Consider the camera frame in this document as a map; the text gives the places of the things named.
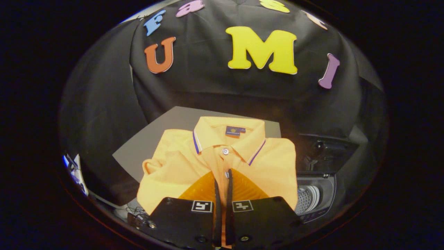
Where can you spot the dark beige cabinet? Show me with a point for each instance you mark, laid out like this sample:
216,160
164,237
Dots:
163,128

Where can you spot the orange polo shirt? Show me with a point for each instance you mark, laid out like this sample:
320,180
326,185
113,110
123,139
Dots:
173,166

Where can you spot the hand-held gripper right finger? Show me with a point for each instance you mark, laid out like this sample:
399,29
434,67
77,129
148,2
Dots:
263,222

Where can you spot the dark washing machine lid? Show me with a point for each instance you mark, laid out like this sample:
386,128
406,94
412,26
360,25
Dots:
329,152

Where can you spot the white and blue object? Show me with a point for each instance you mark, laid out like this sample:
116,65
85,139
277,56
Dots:
76,173

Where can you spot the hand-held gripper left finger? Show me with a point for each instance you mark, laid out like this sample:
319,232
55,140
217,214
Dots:
184,225

